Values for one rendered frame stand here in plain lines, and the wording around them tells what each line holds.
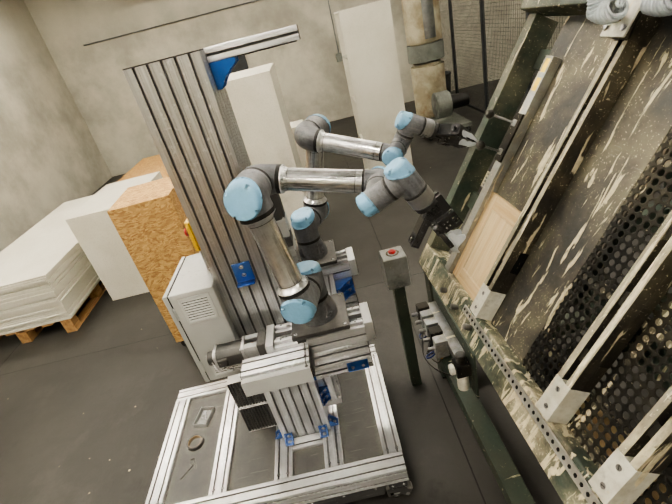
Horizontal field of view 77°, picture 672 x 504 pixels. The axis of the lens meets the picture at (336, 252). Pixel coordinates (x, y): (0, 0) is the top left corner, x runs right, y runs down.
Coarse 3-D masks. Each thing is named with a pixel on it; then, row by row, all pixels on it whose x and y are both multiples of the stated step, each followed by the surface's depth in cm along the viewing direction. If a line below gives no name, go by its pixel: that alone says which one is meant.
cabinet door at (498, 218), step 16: (496, 208) 174; (512, 208) 164; (480, 224) 183; (496, 224) 172; (512, 224) 162; (480, 240) 181; (496, 240) 170; (464, 256) 189; (480, 256) 178; (496, 256) 168; (464, 272) 187; (480, 272) 176; (464, 288) 184
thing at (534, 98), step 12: (552, 60) 158; (540, 72) 162; (552, 72) 160; (540, 84) 161; (528, 96) 166; (540, 96) 163; (528, 108) 165; (528, 120) 167; (516, 132) 169; (516, 144) 171; (504, 156) 173; (492, 168) 180; (504, 168) 175; (492, 180) 178; (480, 192) 184; (480, 204) 182; (468, 228) 187; (456, 264) 195
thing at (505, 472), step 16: (464, 400) 219; (480, 416) 209; (480, 432) 202; (496, 432) 200; (496, 448) 193; (496, 464) 187; (512, 464) 185; (496, 480) 188; (512, 480) 180; (512, 496) 174; (528, 496) 173
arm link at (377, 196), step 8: (368, 184) 127; (376, 184) 121; (384, 184) 119; (368, 192) 122; (376, 192) 120; (384, 192) 119; (360, 200) 123; (368, 200) 121; (376, 200) 121; (384, 200) 120; (392, 200) 121; (360, 208) 123; (368, 208) 122; (376, 208) 122; (368, 216) 125
